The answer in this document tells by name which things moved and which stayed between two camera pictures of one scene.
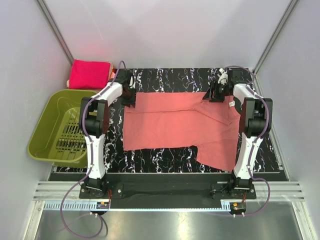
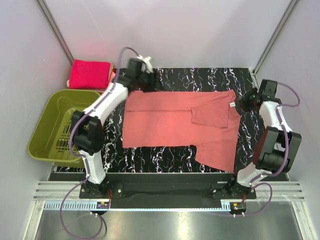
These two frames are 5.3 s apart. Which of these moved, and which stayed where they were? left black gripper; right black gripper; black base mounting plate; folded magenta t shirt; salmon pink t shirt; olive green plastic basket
Moved: right black gripper; left black gripper
Stayed: black base mounting plate; folded magenta t shirt; olive green plastic basket; salmon pink t shirt
